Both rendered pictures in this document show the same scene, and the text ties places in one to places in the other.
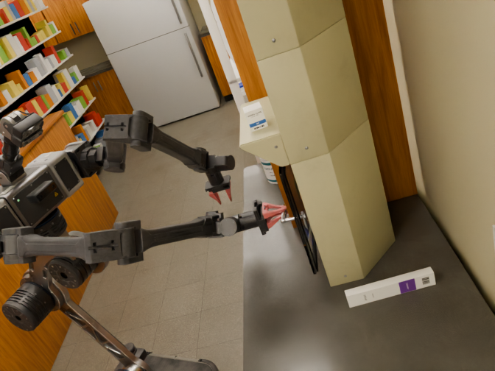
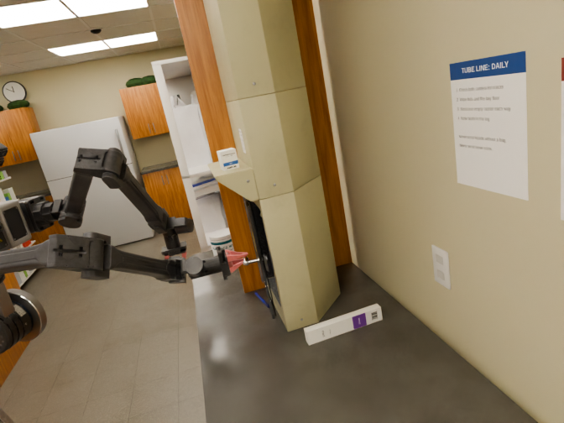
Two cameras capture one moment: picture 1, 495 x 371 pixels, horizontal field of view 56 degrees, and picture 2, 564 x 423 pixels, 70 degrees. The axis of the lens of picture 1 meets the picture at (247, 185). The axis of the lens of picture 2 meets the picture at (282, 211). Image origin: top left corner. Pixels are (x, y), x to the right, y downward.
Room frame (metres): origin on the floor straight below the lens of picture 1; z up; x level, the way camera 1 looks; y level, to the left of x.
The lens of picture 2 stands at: (-0.02, 0.25, 1.71)
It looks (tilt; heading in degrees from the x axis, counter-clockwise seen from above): 16 degrees down; 339
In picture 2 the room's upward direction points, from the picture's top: 11 degrees counter-clockwise
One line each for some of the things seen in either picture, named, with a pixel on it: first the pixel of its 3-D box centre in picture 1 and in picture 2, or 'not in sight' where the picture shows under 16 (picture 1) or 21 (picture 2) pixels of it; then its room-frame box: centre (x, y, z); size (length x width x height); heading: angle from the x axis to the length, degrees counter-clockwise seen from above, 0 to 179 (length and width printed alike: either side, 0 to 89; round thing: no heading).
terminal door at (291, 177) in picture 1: (298, 200); (258, 250); (1.29, -0.14, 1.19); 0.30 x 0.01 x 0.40; 164
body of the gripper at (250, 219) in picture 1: (252, 218); (214, 264); (1.27, 0.03, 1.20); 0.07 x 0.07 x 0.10; 79
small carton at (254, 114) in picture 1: (255, 116); (227, 159); (1.23, -0.09, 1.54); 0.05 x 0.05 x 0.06; 87
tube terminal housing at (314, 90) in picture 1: (332, 152); (289, 205); (1.26, -0.28, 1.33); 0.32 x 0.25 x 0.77; 170
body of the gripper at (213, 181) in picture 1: (215, 177); (172, 242); (1.63, 0.11, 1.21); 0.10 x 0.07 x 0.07; 80
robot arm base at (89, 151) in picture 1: (93, 157); (47, 212); (1.68, 0.50, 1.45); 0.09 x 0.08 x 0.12; 147
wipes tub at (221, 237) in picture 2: (276, 163); (224, 245); (1.94, -0.16, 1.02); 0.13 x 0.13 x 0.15
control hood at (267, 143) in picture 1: (263, 132); (231, 180); (1.29, -0.10, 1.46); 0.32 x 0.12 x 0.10; 170
